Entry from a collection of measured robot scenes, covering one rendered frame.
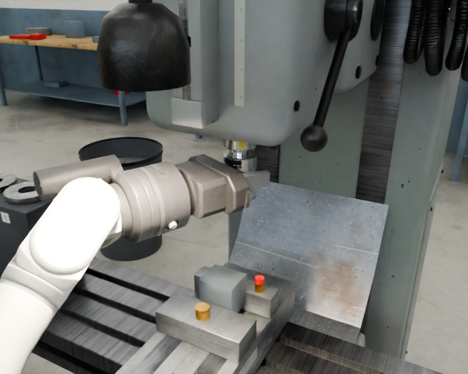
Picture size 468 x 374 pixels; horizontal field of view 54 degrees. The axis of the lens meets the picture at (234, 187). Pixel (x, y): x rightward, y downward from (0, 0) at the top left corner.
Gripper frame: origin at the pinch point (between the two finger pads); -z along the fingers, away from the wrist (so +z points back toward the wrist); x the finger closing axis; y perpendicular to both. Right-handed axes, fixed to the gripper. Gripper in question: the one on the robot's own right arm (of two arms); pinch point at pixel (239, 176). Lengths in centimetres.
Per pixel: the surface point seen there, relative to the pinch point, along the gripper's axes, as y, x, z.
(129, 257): 120, 171, -53
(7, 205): 14, 42, 24
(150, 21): -22.3, -16.3, 21.1
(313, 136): -9.9, -14.9, 1.7
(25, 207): 14.3, 39.3, 21.3
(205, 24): -21.1, -6.8, 10.0
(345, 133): 2.7, 10.8, -35.8
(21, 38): 34, 586, -112
